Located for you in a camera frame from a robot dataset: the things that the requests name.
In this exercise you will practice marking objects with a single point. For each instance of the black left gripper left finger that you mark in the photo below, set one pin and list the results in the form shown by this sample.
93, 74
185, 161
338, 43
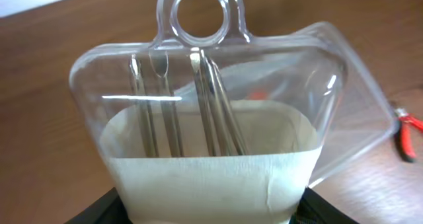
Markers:
108, 209

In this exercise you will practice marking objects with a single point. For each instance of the red handled pliers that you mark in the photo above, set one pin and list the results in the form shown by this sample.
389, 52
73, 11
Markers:
402, 138

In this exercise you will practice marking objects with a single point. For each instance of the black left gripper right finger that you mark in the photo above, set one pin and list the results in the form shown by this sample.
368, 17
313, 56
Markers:
313, 209

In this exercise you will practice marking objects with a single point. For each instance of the clear plastic container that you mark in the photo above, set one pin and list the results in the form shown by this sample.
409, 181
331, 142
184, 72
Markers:
357, 111

